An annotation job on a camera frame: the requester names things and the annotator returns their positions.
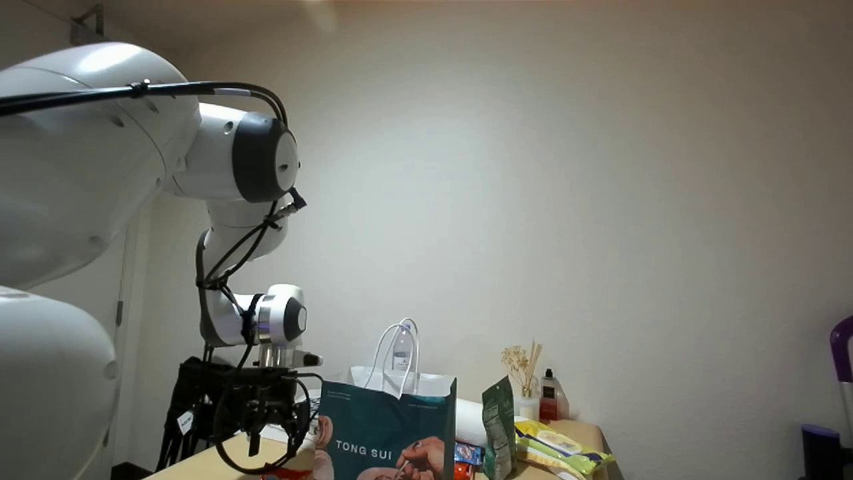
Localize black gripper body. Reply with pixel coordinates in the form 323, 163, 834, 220
213, 367, 303, 431

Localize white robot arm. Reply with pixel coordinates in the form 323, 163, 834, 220
0, 43, 306, 480

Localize red blue snack packet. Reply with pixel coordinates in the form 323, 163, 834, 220
453, 442, 489, 480

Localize dark green snack pouch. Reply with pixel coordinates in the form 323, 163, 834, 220
483, 379, 515, 480

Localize reed diffuser with sticks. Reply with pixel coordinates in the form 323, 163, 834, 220
502, 340, 542, 418

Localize yellow green snack packets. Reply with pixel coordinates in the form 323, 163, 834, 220
515, 418, 619, 480

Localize red sauce bottle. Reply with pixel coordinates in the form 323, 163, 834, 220
539, 367, 561, 424

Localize dark bin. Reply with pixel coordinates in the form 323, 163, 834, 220
799, 424, 846, 480

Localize black bag with handle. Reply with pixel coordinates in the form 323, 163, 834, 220
157, 358, 215, 470

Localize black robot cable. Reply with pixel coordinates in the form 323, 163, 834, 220
0, 76, 315, 478

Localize purple vacuum handle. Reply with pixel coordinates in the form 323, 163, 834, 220
827, 312, 853, 428

